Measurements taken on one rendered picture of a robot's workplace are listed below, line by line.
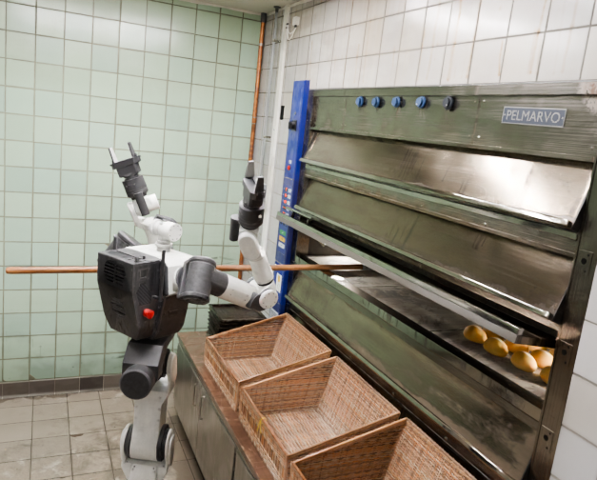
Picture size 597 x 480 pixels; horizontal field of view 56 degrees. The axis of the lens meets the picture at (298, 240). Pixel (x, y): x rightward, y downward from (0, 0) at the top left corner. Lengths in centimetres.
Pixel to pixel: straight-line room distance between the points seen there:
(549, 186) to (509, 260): 27
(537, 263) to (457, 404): 60
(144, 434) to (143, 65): 231
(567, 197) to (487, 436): 80
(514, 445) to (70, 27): 317
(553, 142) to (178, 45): 263
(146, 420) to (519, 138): 168
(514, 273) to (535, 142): 40
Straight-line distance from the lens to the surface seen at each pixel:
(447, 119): 218
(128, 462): 249
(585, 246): 170
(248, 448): 250
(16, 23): 379
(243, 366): 319
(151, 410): 235
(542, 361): 215
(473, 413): 207
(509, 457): 196
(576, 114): 178
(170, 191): 388
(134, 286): 197
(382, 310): 245
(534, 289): 180
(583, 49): 179
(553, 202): 176
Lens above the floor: 190
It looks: 11 degrees down
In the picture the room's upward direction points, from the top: 6 degrees clockwise
